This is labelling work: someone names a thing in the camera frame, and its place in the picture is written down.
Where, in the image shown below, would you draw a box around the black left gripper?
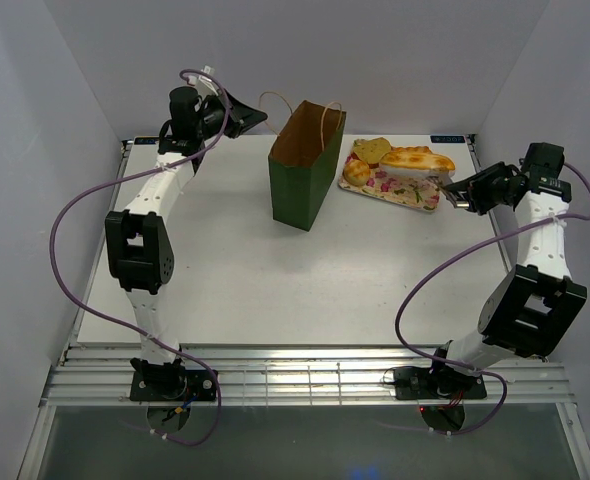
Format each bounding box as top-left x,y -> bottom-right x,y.
195,89 -> 268,141

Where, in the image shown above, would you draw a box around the metal tongs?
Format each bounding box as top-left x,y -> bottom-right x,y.
428,171 -> 470,209

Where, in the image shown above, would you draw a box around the long sandwich bread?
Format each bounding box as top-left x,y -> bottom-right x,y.
379,146 -> 456,178

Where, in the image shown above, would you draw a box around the green paper bag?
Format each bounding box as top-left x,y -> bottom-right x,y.
268,100 -> 346,231

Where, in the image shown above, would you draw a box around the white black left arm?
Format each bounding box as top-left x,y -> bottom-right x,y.
104,86 -> 268,400

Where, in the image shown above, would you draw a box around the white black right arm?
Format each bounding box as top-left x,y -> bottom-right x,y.
426,143 -> 587,397

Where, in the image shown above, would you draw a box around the sliced brown bread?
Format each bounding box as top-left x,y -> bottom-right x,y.
352,137 -> 392,168

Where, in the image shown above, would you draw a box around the floral tray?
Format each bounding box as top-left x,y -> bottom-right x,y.
338,143 -> 440,212

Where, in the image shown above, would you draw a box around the blue label right corner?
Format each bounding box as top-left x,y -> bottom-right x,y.
430,135 -> 466,144

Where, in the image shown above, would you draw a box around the blue label corner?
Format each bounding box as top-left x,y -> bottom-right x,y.
430,135 -> 466,144
133,137 -> 159,146

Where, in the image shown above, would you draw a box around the blue label left corner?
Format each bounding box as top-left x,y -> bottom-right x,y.
133,137 -> 159,146

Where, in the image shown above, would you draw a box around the round scored bun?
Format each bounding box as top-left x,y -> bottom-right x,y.
342,159 -> 371,187

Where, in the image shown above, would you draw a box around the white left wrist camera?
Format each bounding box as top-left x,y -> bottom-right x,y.
186,65 -> 218,98

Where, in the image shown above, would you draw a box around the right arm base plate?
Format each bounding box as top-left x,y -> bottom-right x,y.
384,366 -> 487,400

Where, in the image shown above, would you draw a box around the aluminium frame rails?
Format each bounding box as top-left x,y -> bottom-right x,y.
42,344 -> 576,407

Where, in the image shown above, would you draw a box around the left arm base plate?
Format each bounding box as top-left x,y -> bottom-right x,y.
128,369 -> 217,402

